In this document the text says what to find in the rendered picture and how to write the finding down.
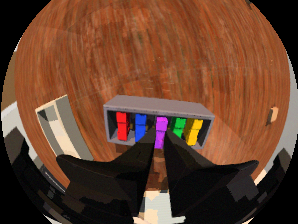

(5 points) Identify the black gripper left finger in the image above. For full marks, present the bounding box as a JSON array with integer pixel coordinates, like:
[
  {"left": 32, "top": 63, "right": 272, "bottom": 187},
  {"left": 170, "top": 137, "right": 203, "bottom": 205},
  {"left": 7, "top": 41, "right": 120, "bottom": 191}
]
[{"left": 56, "top": 127, "right": 157, "bottom": 217}]

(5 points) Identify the violet blade fuse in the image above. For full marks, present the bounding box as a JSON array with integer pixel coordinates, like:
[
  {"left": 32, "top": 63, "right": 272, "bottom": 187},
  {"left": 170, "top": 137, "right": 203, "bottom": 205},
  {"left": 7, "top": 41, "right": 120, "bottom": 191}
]
[{"left": 154, "top": 115, "right": 168, "bottom": 149}]

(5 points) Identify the blue fuse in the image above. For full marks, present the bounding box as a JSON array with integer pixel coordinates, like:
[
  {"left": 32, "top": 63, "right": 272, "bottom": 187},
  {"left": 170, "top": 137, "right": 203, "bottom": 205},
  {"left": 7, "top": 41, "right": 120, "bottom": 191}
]
[{"left": 134, "top": 113, "right": 148, "bottom": 141}]

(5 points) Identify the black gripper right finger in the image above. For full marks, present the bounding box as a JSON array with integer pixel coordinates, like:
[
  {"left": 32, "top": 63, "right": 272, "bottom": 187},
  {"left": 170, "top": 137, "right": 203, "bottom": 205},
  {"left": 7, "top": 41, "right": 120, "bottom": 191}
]
[{"left": 164, "top": 129, "right": 259, "bottom": 217}]

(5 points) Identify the green fuse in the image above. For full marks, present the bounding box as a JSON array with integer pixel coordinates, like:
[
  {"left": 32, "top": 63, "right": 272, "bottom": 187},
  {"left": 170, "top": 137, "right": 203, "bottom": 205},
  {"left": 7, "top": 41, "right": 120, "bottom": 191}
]
[{"left": 169, "top": 116, "right": 185, "bottom": 136}]

